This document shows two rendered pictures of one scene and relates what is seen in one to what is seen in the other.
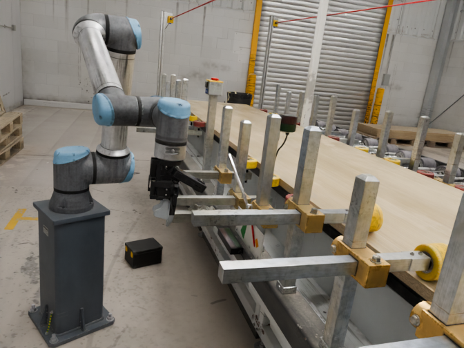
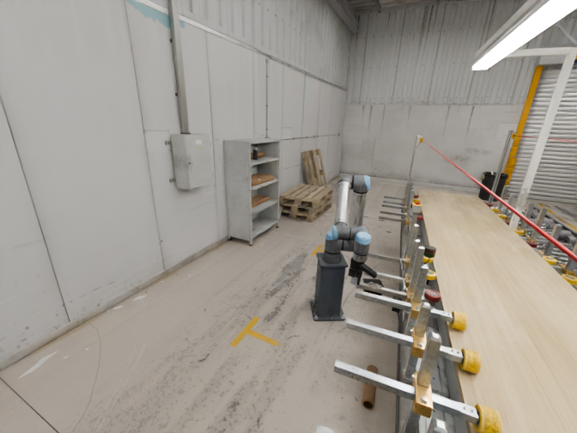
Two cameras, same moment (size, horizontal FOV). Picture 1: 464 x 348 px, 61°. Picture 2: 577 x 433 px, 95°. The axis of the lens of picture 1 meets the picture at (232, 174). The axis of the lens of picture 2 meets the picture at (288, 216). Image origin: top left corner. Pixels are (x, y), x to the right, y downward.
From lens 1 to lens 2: 0.74 m
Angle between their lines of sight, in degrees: 39
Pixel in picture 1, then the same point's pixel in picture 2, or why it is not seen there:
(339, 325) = (409, 368)
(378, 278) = (419, 354)
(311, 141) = (422, 272)
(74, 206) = (331, 259)
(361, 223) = (420, 325)
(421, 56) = not seen: outside the picture
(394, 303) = not seen: hidden behind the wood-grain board
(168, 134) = (357, 250)
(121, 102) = (342, 230)
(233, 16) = (501, 110)
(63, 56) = (364, 149)
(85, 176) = (338, 246)
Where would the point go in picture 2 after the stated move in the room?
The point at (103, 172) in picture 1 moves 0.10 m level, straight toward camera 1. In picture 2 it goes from (346, 246) to (344, 251)
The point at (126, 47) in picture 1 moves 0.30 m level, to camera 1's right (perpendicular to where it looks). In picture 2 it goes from (361, 191) to (399, 198)
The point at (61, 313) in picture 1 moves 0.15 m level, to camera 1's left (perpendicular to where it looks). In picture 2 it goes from (320, 307) to (308, 300)
